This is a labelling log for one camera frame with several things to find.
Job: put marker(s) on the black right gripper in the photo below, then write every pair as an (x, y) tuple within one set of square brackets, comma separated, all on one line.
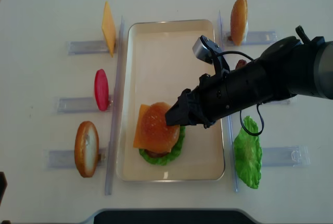
[(204, 105)]

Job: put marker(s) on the golden bun top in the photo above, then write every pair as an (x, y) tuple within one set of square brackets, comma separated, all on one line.
[(158, 128)]

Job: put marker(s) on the golden bun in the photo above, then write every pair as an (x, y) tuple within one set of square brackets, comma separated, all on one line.
[(158, 128), (239, 22)]

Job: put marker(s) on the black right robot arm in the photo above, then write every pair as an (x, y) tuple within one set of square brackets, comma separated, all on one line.
[(295, 65)]

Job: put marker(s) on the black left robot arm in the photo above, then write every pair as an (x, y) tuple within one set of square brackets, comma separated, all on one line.
[(3, 185)]

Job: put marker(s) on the green lettuce leaf on burger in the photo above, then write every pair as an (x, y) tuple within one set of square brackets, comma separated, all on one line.
[(175, 152)]

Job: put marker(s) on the brown meat patty on burger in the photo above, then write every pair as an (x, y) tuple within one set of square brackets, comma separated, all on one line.
[(155, 155)]

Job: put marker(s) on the orange cheese slice on burger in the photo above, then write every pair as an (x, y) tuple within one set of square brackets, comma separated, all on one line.
[(139, 133)]

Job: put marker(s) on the upright green lettuce leaf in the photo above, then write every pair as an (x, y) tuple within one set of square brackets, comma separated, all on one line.
[(248, 158)]

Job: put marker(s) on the upright brown meat patty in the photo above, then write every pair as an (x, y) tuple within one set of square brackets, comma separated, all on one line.
[(241, 63)]

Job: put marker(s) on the upright red tomato slice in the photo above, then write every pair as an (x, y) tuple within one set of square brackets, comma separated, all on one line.
[(101, 90)]

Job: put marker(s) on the clear holder track cheese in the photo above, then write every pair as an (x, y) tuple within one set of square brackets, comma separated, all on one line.
[(87, 47)]

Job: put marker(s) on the clear holder track tomato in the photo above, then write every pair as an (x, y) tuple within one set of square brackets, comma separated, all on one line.
[(65, 105)]

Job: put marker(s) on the upright orange cheese slice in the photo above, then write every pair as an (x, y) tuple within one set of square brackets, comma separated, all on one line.
[(109, 29)]

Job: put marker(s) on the clear holder track lettuce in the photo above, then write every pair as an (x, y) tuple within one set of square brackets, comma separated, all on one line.
[(294, 156)]

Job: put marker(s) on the cream rectangular metal tray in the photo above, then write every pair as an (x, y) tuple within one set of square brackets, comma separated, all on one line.
[(160, 64)]

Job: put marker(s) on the upright bun slice left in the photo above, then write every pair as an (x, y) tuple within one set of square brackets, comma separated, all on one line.
[(86, 150)]

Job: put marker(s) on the clear holder track patty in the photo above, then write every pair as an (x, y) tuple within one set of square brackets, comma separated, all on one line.
[(284, 101)]

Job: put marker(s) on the clear holder track right buns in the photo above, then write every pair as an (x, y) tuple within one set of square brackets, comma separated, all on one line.
[(253, 38)]

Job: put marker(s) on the upright golden bun rear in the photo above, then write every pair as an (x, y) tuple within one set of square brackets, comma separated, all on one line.
[(239, 22)]

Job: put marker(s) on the clear holder track left bun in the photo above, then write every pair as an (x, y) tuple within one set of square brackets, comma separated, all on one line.
[(64, 159)]

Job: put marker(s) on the black base panel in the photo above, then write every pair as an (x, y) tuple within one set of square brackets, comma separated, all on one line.
[(171, 216)]

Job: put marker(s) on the clear long rail left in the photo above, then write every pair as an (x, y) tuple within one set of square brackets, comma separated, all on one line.
[(117, 107)]

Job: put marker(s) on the clear long rail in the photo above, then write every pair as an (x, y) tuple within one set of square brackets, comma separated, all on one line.
[(228, 118), (117, 107)]

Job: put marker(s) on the clear long rail right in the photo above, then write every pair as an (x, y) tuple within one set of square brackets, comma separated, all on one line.
[(228, 118)]

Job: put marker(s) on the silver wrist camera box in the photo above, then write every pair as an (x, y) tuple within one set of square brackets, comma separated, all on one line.
[(203, 49)]

